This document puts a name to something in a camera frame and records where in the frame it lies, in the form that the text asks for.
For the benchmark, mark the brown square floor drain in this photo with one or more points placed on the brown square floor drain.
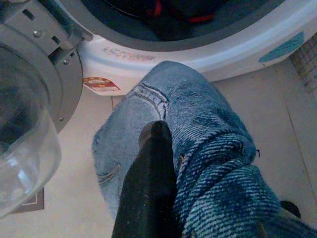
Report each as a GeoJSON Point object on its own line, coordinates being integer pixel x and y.
{"type": "Point", "coordinates": [37, 203]}

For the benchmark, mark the red washer sticker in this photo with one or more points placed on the red washer sticker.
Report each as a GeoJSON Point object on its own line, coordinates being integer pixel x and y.
{"type": "Point", "coordinates": [100, 84]}

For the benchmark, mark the wall vent grille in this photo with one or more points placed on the wall vent grille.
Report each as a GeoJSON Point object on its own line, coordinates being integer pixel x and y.
{"type": "Point", "coordinates": [307, 64]}

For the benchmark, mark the teal washer sticker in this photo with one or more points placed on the teal washer sticker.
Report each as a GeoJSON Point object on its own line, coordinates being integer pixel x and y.
{"type": "Point", "coordinates": [282, 48]}

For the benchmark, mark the blue denim jeans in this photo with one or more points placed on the blue denim jeans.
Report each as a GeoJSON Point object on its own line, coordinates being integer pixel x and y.
{"type": "Point", "coordinates": [210, 124]}

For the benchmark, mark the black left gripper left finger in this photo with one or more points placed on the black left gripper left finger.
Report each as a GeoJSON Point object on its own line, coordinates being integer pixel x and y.
{"type": "Point", "coordinates": [148, 186]}

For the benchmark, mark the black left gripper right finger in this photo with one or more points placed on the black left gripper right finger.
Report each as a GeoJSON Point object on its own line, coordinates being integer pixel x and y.
{"type": "Point", "coordinates": [290, 209]}

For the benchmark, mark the grey glass washer door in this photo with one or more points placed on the grey glass washer door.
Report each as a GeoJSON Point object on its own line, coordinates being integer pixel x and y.
{"type": "Point", "coordinates": [29, 62]}

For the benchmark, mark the white front load washing machine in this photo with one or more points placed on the white front load washing machine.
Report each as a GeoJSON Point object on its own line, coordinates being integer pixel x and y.
{"type": "Point", "coordinates": [198, 57]}

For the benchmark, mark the dark garment with red trim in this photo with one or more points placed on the dark garment with red trim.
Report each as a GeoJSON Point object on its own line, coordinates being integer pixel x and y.
{"type": "Point", "coordinates": [173, 12]}

